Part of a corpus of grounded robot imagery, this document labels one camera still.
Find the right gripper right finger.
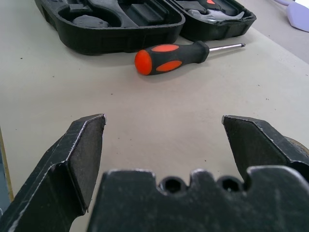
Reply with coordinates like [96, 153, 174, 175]
[221, 115, 309, 183]

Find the large black orange screwdriver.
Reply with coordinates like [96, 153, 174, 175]
[134, 40, 246, 76]

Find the silver claw hammer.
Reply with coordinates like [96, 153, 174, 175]
[187, 0, 244, 25]

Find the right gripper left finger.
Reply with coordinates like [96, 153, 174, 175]
[0, 113, 107, 232]

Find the black tool case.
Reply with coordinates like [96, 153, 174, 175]
[33, 0, 257, 55]

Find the lavender spatula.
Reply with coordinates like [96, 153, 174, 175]
[269, 0, 309, 29]

